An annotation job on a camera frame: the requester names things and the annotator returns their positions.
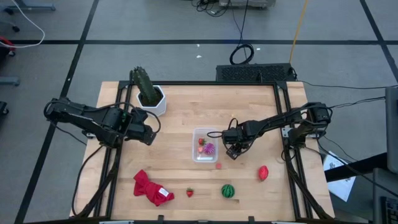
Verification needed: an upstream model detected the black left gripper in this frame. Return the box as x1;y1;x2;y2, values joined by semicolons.
126;121;157;146

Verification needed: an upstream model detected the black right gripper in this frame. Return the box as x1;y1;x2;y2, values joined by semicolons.
222;123;254;161

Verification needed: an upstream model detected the purple spiky ball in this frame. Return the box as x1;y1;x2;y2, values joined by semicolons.
203;142;216;156

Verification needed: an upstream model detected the red oval fruit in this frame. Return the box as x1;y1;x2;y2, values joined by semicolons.
257;165;269;182

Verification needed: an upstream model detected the green watermelon ball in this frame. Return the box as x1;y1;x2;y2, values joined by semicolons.
221;184;236;198

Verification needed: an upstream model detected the clear plastic tupperware container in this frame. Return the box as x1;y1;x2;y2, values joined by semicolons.
192;127;220;164

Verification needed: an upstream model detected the white hexagonal planter pot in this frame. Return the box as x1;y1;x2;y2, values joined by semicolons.
136;85;167;118

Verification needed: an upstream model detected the red cloth with white label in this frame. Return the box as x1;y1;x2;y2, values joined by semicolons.
132;169;175;207

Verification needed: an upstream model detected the green cactus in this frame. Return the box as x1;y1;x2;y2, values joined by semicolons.
129;66;162;106

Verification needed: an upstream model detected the black mesh box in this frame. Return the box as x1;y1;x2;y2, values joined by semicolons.
216;63;297;83

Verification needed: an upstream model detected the white paper sheet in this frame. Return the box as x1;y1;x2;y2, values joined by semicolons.
323;151;357;202

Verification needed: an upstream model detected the black desk beam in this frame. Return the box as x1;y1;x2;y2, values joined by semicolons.
325;152;388;183

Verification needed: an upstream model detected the grey device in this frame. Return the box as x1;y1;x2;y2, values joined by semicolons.
218;0;277;9

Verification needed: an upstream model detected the grey table foot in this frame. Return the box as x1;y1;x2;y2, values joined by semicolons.
4;0;57;12
0;77;21;86

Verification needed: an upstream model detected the coiled black cable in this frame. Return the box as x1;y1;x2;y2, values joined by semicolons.
229;0;256;65

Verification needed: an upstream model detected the yellow cable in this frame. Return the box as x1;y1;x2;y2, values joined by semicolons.
289;0;309;65

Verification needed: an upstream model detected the white cable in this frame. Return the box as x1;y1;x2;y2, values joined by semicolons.
0;0;46;49

